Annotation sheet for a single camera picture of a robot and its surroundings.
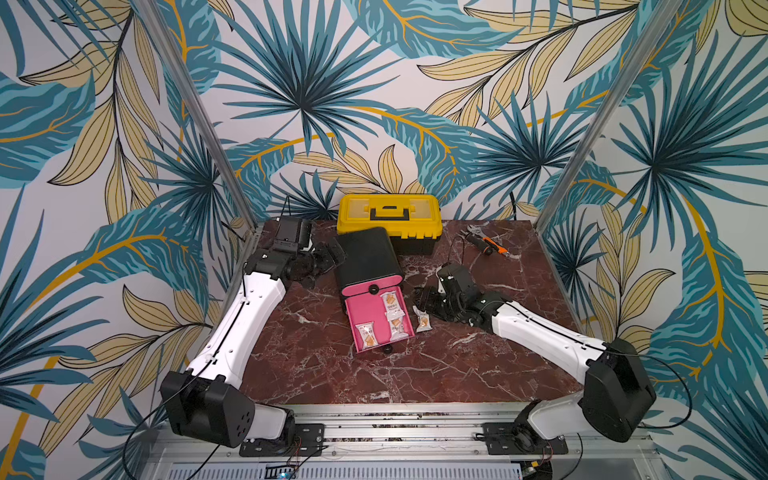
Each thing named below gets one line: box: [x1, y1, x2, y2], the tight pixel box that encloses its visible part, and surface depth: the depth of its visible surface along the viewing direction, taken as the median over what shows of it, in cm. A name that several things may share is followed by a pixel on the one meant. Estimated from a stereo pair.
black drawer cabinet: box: [337, 227, 405, 295], surface depth 88 cm
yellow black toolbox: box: [336, 194, 443, 255], surface depth 100 cm
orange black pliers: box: [460, 224, 510, 257], surface depth 118 cm
